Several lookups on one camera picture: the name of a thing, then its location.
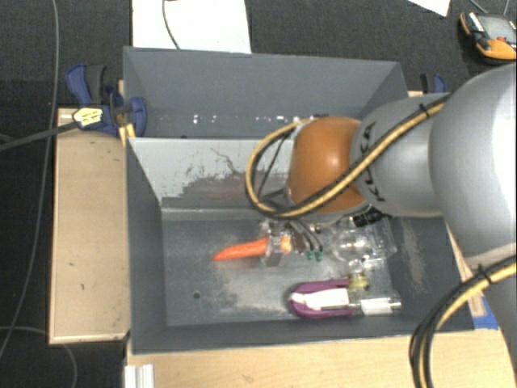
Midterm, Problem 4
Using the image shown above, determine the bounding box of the orange toy carrot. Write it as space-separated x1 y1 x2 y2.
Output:
212 234 292 263

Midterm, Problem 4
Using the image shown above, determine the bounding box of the clear glass light bulb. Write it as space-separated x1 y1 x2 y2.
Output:
334 221 399 267

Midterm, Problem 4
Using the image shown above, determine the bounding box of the pale wood board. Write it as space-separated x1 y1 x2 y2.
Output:
48 107 132 345

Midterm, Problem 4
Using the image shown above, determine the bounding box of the black cylinder on white bracket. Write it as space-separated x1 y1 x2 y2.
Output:
353 209 385 229

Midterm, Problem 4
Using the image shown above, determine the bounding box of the white and silver cylinder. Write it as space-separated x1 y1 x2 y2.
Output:
359 297 403 317

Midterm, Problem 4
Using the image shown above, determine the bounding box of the grey metal bin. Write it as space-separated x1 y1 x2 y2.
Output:
121 45 476 355

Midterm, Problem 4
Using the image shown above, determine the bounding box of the purple and white tool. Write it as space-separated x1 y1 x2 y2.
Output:
286 278 353 319

